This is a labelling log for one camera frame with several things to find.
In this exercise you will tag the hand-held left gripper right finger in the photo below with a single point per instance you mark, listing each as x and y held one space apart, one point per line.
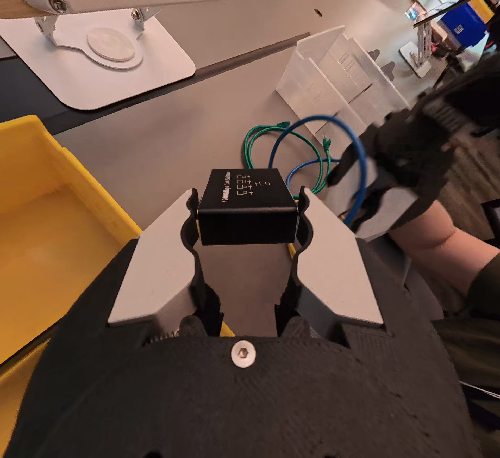
332 270

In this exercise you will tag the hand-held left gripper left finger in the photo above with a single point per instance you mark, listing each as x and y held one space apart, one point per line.
156 262

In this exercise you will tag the blue storage bin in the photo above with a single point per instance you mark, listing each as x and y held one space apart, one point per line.
465 24

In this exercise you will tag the person's olive clothing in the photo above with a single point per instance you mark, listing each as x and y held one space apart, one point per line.
468 348

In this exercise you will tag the white monitor stand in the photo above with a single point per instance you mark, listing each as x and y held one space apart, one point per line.
117 75

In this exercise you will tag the clear acrylic organizer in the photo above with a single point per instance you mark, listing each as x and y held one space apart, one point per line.
332 83

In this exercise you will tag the person's right forearm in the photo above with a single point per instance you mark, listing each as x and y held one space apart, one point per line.
437 251

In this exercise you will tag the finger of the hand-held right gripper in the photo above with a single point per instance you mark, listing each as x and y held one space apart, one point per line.
339 202
394 208

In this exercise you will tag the black network splitter box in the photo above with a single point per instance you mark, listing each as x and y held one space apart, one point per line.
246 208

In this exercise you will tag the white metal stand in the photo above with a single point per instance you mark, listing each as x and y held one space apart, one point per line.
420 51

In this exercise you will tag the yellow plastic bin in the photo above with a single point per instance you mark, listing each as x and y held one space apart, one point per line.
47 231

